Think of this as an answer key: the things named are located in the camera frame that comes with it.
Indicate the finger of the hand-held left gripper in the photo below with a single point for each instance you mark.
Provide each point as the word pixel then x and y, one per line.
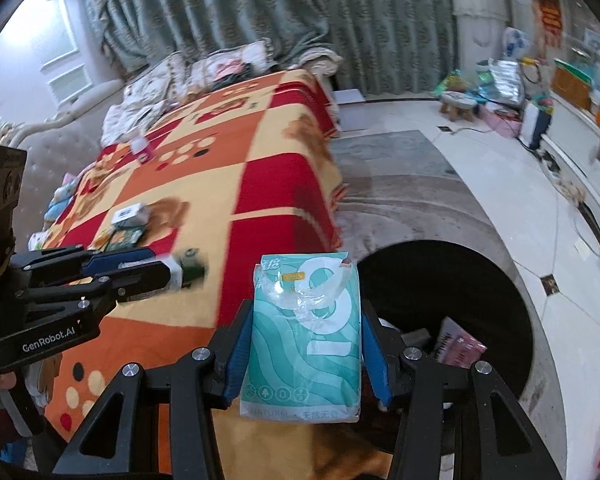
pixel 120 257
pixel 140 280

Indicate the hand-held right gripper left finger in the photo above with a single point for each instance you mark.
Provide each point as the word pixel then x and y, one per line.
pixel 237 355

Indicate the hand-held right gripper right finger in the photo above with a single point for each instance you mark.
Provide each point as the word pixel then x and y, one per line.
pixel 375 360

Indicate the small green white bottle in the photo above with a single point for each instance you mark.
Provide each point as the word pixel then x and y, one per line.
pixel 187 270

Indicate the teal tissue pack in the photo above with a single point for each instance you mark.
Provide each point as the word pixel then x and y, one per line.
pixel 300 345

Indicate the pink plastic package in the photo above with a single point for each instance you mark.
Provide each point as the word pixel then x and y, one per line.
pixel 460 347

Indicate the black trash bin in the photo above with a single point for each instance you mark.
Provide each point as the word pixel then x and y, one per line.
pixel 455 285

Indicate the orange snack wrapper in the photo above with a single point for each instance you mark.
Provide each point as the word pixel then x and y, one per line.
pixel 122 240

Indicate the colourful children's clothes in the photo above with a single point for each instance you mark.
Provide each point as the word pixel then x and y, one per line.
pixel 62 197

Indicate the white plastic bottle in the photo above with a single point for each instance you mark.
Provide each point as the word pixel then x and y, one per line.
pixel 142 147

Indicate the orange red printed blanket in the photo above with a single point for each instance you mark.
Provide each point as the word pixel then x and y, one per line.
pixel 220 170

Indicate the beige tufted headboard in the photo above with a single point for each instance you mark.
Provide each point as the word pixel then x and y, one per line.
pixel 55 135

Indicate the white patterned quilt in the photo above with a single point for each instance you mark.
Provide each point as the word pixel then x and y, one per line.
pixel 135 105

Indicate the grey rug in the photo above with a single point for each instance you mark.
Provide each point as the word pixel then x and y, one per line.
pixel 405 185

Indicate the beige patterned pillow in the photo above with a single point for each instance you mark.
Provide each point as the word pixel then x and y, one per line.
pixel 215 67
pixel 165 72

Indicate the pink and dark clothes pile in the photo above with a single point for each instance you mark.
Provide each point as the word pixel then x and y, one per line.
pixel 230 72

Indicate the white flat box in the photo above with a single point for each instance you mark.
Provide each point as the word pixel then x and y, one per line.
pixel 351 107

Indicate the small round stool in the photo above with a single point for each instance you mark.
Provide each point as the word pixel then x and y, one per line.
pixel 457 105

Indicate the pink basin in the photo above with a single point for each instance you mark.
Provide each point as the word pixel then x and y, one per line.
pixel 500 122

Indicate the folded beige green blanket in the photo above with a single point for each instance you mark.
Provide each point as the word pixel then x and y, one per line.
pixel 317 60

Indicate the white and blue bag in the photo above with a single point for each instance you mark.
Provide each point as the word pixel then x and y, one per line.
pixel 537 125

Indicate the white low cabinet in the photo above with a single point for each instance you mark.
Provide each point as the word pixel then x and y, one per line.
pixel 585 160

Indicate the green patterned curtain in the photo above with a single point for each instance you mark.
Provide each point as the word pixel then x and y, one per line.
pixel 280 10

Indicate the silver foil bag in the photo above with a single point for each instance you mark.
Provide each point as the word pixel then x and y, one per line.
pixel 505 82

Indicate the white plastic bag blue print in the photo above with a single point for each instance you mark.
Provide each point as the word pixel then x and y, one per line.
pixel 515 42

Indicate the red wall hanging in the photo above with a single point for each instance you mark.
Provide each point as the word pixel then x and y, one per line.
pixel 549 22

